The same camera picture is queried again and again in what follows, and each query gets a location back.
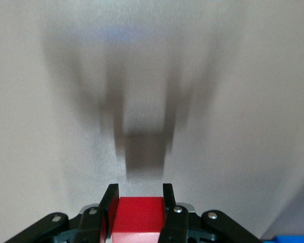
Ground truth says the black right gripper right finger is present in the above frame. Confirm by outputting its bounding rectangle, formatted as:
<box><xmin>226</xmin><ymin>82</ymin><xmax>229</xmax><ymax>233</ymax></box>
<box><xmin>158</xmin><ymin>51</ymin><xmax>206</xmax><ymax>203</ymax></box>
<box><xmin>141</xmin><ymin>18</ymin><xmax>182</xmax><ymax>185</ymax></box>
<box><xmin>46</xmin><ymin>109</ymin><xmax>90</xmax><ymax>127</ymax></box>
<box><xmin>159</xmin><ymin>183</ymin><xmax>189</xmax><ymax>243</ymax></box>

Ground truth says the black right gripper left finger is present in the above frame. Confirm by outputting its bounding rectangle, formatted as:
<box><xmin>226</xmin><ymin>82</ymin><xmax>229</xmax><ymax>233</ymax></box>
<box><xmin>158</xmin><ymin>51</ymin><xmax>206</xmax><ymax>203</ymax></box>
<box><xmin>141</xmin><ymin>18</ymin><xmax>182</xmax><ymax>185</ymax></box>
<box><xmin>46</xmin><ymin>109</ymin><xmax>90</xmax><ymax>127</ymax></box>
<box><xmin>74</xmin><ymin>184</ymin><xmax>120</xmax><ymax>243</ymax></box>

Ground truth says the red cube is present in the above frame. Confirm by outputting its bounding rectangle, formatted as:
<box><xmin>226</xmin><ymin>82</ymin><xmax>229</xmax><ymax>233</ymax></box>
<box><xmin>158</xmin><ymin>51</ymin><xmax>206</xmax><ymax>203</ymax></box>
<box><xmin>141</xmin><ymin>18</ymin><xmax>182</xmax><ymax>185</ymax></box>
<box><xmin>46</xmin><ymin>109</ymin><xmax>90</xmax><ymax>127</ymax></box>
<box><xmin>111</xmin><ymin>196</ymin><xmax>166</xmax><ymax>243</ymax></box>

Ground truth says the blue plastic storage bin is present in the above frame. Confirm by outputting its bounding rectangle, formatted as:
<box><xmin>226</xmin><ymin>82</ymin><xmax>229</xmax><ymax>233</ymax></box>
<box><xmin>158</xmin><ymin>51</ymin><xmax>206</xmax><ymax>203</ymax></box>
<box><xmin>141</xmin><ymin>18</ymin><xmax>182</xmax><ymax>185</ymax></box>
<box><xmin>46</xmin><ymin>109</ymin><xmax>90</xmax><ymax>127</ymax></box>
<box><xmin>260</xmin><ymin>234</ymin><xmax>304</xmax><ymax>243</ymax></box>

